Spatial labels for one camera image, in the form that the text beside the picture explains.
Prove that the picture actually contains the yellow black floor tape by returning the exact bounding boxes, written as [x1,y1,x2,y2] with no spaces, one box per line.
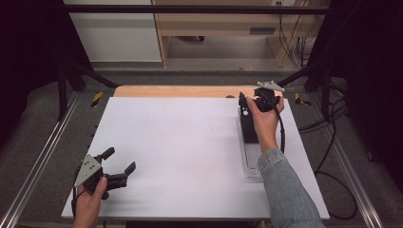
[294,92,312,107]
[90,91,105,108]

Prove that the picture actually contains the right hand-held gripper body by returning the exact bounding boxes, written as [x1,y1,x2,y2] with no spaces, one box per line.
[254,80,285,112]

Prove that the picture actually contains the black metal stand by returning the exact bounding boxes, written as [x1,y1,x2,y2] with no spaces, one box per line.
[269,60,334,122]
[56,60,121,122]

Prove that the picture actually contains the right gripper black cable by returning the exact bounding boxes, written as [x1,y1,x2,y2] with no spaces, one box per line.
[260,93,358,221]

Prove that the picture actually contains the grey desk label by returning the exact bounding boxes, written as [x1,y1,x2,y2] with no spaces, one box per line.
[249,28,277,35]

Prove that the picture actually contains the person's right hand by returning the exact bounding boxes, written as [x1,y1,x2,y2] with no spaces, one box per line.
[245,95,285,154]

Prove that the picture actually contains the wooden table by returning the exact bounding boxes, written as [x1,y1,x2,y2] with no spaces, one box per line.
[113,85,284,99]

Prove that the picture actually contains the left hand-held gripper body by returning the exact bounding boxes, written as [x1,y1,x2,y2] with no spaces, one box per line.
[73,154,129,201]

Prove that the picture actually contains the clear plastic packaging box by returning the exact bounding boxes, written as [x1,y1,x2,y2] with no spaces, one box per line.
[236,106,279,179]

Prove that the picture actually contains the white cabinet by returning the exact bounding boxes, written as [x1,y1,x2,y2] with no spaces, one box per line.
[63,0,163,63]

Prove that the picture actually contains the light wooden desk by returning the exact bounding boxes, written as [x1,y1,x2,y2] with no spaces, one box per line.
[151,0,331,68]

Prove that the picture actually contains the dark curtain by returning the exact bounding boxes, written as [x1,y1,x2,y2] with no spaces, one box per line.
[308,0,403,184]
[0,0,93,146]

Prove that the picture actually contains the black floor cables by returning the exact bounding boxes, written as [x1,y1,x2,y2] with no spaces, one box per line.
[297,80,350,174]

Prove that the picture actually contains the silver metal floor rail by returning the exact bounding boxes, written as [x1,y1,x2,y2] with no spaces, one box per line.
[308,94,385,228]
[0,93,81,228]

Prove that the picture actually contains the person's left hand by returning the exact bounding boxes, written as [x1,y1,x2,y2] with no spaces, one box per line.
[73,176,108,224]

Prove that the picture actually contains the hanging black cables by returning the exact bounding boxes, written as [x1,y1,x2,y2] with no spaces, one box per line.
[278,13,319,69]

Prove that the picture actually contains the black horizontal frame bar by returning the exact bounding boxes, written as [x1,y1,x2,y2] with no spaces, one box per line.
[60,4,331,15]

